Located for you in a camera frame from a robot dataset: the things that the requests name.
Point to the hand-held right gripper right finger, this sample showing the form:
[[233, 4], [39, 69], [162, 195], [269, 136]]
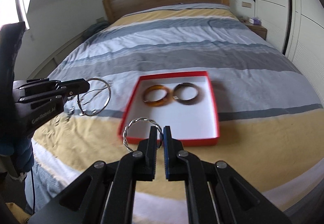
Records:
[[166, 148]]

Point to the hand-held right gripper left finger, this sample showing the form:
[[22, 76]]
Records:
[[155, 137]]

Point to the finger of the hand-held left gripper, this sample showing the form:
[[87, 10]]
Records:
[[40, 82], [76, 87]]

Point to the twisted silver bangle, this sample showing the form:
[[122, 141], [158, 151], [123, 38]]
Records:
[[126, 129]]

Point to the thin silver hoop bangle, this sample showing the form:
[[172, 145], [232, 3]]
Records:
[[109, 97]]

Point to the red jewelry box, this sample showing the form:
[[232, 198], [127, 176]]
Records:
[[197, 117]]

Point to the amber bangle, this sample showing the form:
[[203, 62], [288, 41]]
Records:
[[155, 104]]

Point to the dark brown bangle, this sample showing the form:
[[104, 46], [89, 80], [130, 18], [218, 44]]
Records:
[[188, 102]]

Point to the blue cloth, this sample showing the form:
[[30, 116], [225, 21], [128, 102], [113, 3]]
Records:
[[95, 30]]

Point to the window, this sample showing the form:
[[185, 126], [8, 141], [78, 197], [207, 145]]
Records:
[[10, 3]]

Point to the striped bed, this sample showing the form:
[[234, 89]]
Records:
[[177, 44]]

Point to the wooden nightstand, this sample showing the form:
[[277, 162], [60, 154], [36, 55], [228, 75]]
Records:
[[258, 30]]

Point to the purple tissue box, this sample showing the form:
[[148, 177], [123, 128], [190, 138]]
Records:
[[254, 20]]

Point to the wall outlet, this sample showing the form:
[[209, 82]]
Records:
[[100, 20]]

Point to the tan wall switch plate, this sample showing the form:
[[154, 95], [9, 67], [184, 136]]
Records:
[[246, 4]]

